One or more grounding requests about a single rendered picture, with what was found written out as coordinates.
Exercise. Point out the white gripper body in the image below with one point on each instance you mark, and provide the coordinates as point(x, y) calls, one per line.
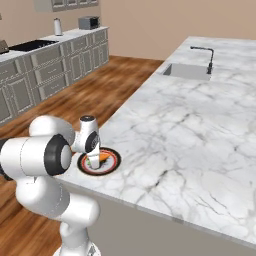
point(94, 161)

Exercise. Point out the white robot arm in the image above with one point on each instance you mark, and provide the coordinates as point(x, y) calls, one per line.
point(31, 156)

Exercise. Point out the orange carrot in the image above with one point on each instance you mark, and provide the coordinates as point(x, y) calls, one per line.
point(106, 156)

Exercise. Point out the round black red-ringed plate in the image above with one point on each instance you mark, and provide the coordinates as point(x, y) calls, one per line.
point(112, 165)

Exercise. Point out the grey base cupboard run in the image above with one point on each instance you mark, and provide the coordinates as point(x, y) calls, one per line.
point(50, 71)

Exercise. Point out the grey recessed sink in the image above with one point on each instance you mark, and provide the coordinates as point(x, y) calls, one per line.
point(186, 71)

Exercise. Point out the black hob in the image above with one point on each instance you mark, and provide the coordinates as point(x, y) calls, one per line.
point(31, 45)

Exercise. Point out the white jug kettle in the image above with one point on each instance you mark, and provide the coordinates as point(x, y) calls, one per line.
point(58, 27)

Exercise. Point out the small grey countertop oven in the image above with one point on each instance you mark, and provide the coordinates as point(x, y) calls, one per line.
point(89, 22)

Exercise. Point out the black sink tap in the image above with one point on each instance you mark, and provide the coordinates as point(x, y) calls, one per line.
point(210, 63)

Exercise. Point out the grey wall cupboards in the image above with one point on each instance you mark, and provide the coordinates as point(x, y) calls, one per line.
point(66, 4)

